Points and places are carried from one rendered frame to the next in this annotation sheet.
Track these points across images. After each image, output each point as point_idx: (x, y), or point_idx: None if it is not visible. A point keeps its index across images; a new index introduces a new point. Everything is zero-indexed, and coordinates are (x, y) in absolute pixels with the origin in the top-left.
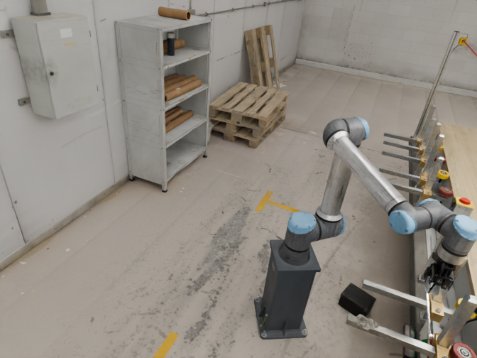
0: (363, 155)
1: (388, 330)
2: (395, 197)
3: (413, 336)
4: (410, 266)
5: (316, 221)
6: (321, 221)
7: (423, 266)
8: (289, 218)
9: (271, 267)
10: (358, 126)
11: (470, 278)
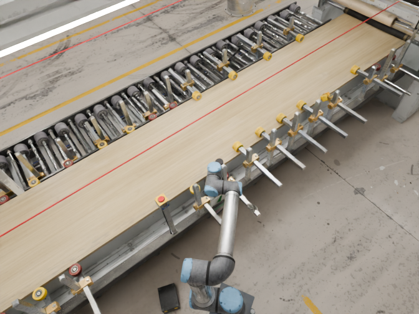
0: (226, 228)
1: (244, 200)
2: (235, 195)
3: (216, 207)
4: (161, 249)
5: (219, 293)
6: (214, 291)
7: (159, 240)
8: (239, 306)
9: None
10: (198, 260)
11: (171, 199)
